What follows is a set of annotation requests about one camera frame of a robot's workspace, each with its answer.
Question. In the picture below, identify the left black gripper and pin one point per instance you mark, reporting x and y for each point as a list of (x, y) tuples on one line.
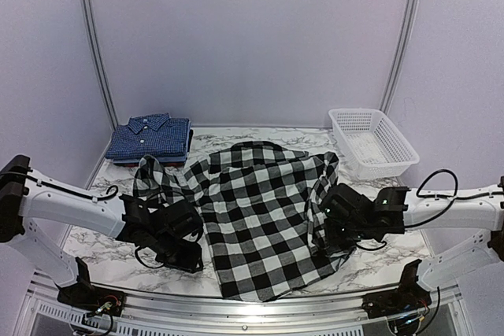
[(190, 262)]

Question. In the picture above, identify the white plastic basket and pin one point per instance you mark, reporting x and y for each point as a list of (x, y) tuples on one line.
[(372, 146)]

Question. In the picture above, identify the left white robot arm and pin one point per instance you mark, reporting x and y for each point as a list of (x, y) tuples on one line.
[(28, 195)]

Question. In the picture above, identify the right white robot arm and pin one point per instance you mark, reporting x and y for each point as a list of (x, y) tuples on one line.
[(480, 209)]

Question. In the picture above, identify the wall aluminium rail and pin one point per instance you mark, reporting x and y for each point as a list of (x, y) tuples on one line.
[(405, 32), (98, 62)]

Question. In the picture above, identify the right wall aluminium rail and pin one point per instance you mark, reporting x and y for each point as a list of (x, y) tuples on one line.
[(405, 32)]

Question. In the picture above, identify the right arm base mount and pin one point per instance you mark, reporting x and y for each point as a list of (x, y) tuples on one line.
[(395, 301)]

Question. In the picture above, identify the front aluminium frame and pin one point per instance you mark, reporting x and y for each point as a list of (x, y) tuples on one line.
[(153, 313)]

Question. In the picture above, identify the left wall aluminium rail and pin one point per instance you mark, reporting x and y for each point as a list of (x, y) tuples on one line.
[(98, 62)]

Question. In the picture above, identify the blue checked folded shirt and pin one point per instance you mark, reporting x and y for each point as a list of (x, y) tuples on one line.
[(158, 135)]

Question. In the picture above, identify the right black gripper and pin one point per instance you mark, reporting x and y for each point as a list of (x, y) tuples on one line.
[(333, 238)]

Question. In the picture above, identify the black white plaid shirt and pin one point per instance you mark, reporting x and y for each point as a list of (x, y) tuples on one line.
[(261, 208)]

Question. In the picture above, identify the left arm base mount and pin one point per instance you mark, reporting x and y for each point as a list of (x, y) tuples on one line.
[(92, 299)]

